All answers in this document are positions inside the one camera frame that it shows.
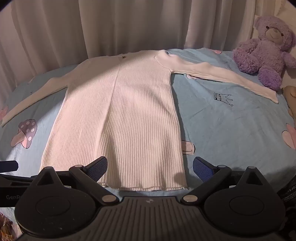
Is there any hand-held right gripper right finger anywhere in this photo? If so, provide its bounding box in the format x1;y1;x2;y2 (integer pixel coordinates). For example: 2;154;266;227
181;156;271;206

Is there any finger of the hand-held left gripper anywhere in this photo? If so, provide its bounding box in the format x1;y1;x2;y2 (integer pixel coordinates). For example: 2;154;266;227
0;160;19;173

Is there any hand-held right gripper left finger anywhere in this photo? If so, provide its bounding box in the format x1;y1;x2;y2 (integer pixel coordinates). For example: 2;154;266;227
30;156;120;206

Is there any white ribbed knit sweater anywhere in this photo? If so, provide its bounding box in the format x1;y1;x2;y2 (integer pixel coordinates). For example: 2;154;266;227
1;49;279;192

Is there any blue mushroom print bedsheet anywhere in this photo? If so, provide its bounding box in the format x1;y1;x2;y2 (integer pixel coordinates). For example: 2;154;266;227
0;47;296;211

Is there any black printed packet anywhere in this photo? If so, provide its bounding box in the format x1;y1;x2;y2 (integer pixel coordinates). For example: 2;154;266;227
277;178;296;200

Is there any brown plush toy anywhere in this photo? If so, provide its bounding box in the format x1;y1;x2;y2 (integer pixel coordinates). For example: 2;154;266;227
283;85;296;110

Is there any purple teddy bear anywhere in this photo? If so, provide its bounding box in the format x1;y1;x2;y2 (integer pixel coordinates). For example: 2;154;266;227
232;15;296;91

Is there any white pleated curtain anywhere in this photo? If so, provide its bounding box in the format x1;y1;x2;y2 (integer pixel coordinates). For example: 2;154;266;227
0;0;263;98

